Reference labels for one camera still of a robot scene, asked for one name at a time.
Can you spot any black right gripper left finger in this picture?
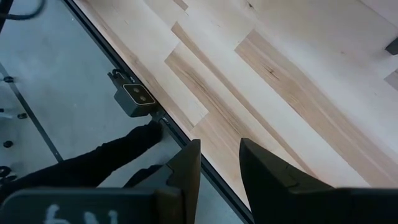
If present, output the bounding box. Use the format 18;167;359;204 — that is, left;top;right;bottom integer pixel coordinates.
124;139;202;224

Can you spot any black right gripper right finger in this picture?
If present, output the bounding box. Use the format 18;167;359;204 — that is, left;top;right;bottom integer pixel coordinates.
239;138;336;224

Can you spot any small black table camera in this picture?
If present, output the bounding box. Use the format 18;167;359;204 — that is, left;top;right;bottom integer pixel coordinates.
108;68;157;118

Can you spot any black cable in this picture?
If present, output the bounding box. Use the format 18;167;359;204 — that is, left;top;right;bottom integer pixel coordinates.
0;0;47;21

